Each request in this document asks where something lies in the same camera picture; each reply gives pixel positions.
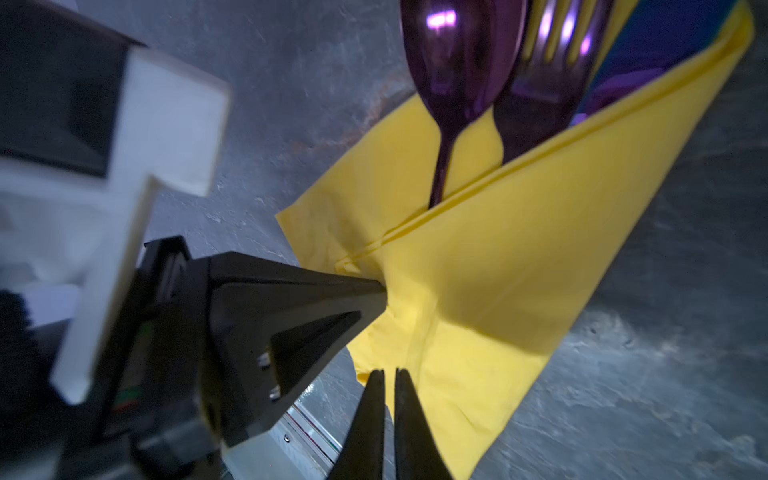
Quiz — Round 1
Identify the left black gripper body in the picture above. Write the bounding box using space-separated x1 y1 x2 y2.
56 236 221 479

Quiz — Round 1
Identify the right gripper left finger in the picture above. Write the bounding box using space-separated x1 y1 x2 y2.
327 370 385 480

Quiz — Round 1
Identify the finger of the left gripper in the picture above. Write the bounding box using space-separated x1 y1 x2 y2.
208 252 387 447

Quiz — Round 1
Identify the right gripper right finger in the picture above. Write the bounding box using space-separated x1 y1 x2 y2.
394 369 452 480

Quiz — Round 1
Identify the yellow paper napkin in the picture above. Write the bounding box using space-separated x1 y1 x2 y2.
277 1 754 479

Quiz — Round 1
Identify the purple black spoon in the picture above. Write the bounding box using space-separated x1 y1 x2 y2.
400 0 530 208

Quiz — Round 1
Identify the purple black fork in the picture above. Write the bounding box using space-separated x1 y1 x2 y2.
493 0 614 164

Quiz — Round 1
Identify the purple black knife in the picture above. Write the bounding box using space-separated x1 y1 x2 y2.
571 0 734 125

